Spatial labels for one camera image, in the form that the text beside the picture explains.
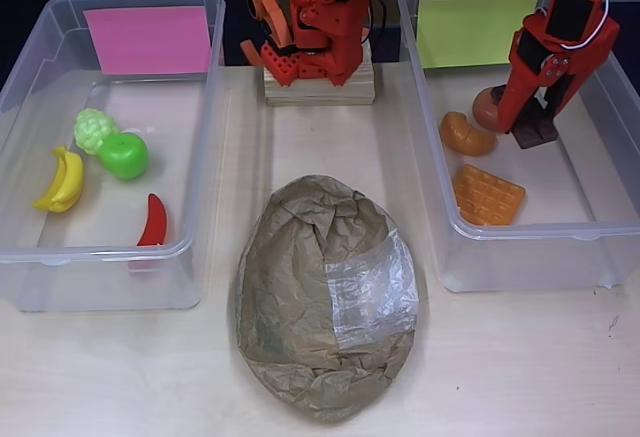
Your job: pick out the orange toy waffle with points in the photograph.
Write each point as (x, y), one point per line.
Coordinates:
(487, 197)

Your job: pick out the wooden base block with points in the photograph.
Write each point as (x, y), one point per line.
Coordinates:
(320, 97)

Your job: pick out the pink paper label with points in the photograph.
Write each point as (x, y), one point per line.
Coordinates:
(150, 39)

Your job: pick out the brown toy doughnut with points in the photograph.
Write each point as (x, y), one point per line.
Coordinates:
(485, 107)

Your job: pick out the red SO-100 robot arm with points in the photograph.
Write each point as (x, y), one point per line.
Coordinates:
(330, 22)

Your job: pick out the green toy apple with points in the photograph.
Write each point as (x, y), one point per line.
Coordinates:
(125, 157)

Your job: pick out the yellow toy banana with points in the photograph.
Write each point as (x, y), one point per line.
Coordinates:
(67, 182)

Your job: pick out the orange toy croissant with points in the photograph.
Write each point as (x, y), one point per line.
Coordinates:
(465, 134)

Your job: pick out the light green toy cauliflower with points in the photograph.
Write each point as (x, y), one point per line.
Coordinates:
(90, 129)

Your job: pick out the brown toy chocolate bar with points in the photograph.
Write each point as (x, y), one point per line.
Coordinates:
(535, 132)

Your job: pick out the yellow-green paper label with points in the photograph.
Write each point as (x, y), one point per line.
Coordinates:
(475, 32)

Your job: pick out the clear plastic bin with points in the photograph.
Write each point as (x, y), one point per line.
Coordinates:
(565, 182)
(30, 107)

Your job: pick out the red toy chili pepper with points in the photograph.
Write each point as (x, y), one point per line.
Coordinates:
(155, 222)

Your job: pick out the crumpled brown paper bag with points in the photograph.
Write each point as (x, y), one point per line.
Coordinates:
(300, 357)

